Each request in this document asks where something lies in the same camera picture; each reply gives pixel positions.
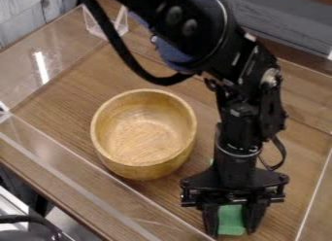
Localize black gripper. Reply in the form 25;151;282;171
180;167;290;237

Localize green rectangular block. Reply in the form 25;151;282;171
216;204;245;236

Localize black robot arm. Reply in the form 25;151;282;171
117;0;289;236

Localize brown wooden bowl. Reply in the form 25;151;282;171
89;88;197;180

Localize black cable lower left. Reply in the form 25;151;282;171
0;214;62;241

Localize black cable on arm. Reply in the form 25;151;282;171
74;0;196;87

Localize clear acrylic tray wall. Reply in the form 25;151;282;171
0;108;213;241

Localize clear acrylic corner bracket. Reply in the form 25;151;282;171
82;6;128;41

